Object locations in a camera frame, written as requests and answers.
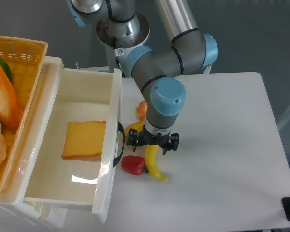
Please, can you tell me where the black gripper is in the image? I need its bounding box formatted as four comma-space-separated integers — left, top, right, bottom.
125, 129, 179, 155

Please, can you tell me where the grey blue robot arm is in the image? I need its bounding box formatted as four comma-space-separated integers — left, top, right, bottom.
67, 0, 218, 152

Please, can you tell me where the white drawer cabinet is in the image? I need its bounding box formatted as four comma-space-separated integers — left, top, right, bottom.
0, 56, 67, 228

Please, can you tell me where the yellow banana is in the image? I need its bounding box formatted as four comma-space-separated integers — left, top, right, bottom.
144, 145, 168, 181

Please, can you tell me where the yellow bell pepper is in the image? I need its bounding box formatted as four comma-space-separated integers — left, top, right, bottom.
124, 122, 144, 136

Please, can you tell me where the knotted bread bun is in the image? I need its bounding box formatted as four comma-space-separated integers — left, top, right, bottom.
135, 100, 148, 122

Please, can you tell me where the red bell pepper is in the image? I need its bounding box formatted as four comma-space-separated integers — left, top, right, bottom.
121, 155, 149, 176

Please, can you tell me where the yellow toast slice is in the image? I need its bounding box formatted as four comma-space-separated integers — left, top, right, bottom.
61, 121, 106, 160

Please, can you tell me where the orange baguette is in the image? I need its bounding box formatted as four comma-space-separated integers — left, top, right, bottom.
0, 65, 23, 127

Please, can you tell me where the yellow woven basket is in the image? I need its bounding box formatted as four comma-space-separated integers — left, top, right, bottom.
0, 36, 48, 194

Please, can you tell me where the green pepper in basket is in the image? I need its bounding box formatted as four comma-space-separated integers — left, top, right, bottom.
0, 58, 12, 82

